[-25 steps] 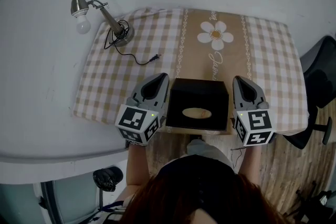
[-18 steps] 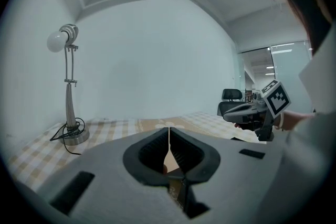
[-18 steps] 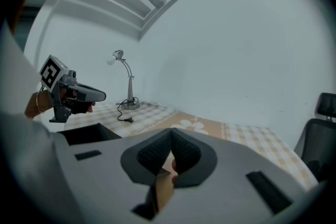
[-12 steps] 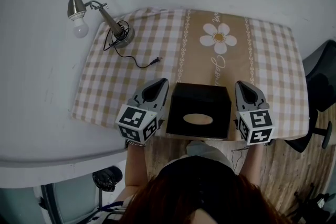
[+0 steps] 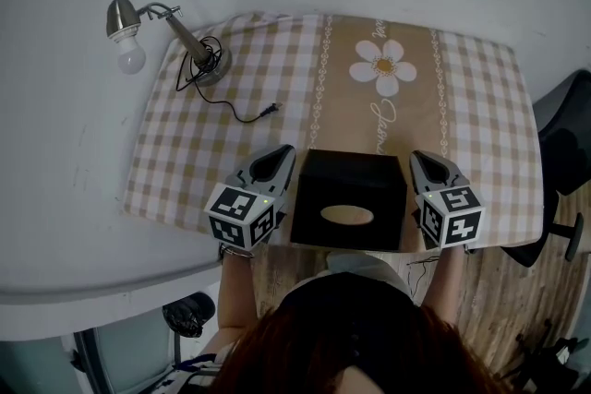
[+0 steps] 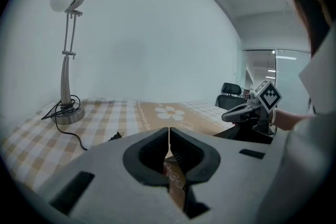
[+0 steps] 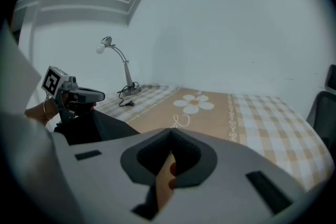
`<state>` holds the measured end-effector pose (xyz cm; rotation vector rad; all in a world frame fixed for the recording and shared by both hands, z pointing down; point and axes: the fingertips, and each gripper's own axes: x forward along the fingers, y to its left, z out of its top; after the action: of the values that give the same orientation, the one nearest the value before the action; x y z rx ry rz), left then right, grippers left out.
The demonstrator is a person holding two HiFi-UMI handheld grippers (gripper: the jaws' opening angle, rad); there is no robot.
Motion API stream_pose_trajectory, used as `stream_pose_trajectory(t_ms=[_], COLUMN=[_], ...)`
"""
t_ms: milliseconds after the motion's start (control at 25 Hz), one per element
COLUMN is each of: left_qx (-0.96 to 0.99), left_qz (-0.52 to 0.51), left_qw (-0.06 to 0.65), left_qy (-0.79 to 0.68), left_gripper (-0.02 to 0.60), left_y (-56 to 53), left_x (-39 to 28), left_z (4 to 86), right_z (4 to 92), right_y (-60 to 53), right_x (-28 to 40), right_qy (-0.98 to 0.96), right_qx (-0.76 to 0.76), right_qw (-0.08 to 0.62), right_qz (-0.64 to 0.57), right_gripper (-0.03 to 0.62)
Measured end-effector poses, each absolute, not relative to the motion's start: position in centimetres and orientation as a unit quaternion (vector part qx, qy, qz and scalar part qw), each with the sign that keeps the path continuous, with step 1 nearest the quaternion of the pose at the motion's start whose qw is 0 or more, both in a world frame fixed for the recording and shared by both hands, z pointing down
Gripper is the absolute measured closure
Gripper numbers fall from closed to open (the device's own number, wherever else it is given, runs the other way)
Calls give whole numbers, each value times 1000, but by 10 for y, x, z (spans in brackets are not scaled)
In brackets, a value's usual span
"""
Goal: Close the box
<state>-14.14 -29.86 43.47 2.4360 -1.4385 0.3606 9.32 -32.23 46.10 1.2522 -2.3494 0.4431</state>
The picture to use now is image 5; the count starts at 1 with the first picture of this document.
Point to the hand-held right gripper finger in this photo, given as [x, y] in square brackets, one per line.
[417, 180]
[450, 173]

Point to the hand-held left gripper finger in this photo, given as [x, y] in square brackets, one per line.
[286, 180]
[249, 163]

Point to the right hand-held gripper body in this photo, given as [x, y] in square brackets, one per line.
[454, 217]

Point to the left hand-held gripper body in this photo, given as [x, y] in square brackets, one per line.
[235, 217]

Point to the black tissue box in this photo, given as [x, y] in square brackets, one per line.
[351, 180]

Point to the person's left forearm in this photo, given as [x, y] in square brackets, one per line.
[235, 290]

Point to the person's right forearm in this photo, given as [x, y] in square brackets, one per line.
[445, 277]

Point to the checked daisy tablecloth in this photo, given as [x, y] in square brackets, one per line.
[258, 74]

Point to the black cap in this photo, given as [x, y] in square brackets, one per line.
[184, 318]

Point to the black mesh office chair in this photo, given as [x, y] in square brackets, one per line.
[563, 143]

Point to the person's dark top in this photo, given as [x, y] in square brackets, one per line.
[346, 290]

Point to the metal desk lamp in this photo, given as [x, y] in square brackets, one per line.
[189, 41]

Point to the blue striped white fabric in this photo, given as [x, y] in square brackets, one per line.
[198, 376]

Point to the black chair base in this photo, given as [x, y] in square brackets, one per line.
[554, 364]

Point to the dark window frame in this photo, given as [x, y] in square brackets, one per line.
[85, 360]

